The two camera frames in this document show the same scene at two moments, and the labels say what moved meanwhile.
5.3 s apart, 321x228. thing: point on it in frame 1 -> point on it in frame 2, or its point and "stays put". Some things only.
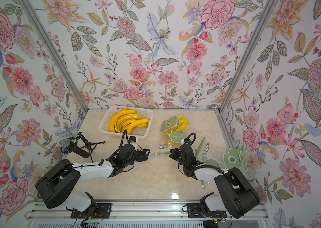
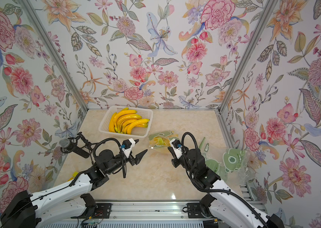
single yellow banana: x=111 y=127 stays put
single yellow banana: x=127 y=111 stays put
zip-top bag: x=174 y=129 -> x=160 y=141
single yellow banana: x=133 y=124 stays put
